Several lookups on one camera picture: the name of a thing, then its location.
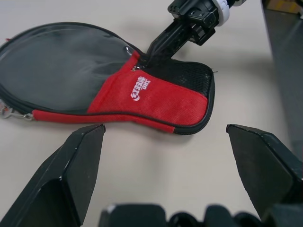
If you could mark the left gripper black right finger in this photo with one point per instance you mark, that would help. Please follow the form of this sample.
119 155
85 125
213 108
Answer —
265 170

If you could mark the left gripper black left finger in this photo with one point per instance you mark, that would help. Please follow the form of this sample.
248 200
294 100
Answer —
54 186

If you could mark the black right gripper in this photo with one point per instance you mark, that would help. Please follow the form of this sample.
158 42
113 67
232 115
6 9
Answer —
196 16

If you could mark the black red paddle case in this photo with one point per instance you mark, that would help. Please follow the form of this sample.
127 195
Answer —
154 104

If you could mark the brown cardboard box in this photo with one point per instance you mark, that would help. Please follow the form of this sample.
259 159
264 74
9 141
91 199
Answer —
284 4

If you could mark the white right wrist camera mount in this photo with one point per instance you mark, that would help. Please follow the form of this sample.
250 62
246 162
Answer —
223 13

